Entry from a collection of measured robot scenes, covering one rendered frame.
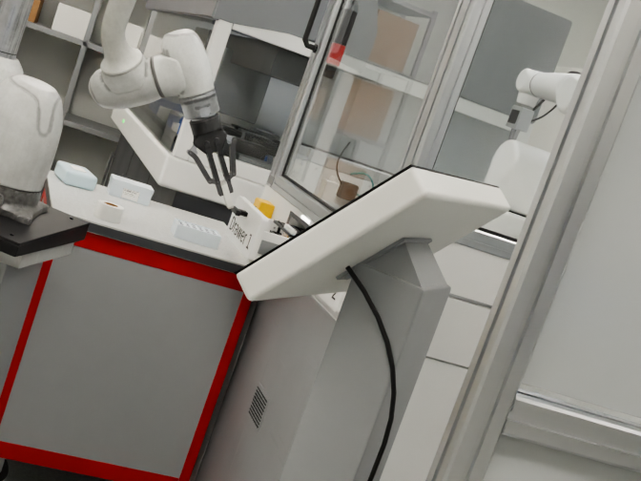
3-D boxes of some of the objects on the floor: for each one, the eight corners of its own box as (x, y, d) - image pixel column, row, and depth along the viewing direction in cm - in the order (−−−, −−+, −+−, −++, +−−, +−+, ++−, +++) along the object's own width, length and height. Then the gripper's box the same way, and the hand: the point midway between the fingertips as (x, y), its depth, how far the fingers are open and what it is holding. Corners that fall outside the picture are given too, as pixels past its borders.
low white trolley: (-36, 486, 265) (51, 209, 255) (-26, 396, 323) (46, 168, 313) (177, 527, 284) (267, 271, 274) (151, 435, 342) (224, 221, 332)
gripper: (179, 125, 245) (208, 219, 252) (231, 110, 248) (258, 202, 255) (175, 122, 252) (202, 212, 259) (225, 106, 255) (251, 197, 262)
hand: (226, 194), depth 256 cm, fingers closed
